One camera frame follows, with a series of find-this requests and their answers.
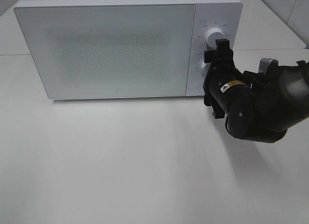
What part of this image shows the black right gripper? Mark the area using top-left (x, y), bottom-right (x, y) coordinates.
top-left (203, 39), bottom-right (253, 119)

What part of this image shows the white microwave knob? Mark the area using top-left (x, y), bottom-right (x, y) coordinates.
top-left (204, 26), bottom-right (225, 48)
top-left (199, 60), bottom-right (209, 77)

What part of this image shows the round white door button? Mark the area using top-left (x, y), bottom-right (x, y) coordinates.
top-left (197, 83), bottom-right (205, 96)

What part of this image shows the white microwave door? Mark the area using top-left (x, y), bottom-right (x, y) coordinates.
top-left (14, 4), bottom-right (194, 100)

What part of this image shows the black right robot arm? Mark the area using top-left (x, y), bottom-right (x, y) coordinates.
top-left (203, 39), bottom-right (309, 143)

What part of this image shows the white microwave oven body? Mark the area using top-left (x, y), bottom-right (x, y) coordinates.
top-left (14, 0), bottom-right (243, 98)

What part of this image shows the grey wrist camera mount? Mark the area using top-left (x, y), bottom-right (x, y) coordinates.
top-left (258, 58), bottom-right (279, 74)

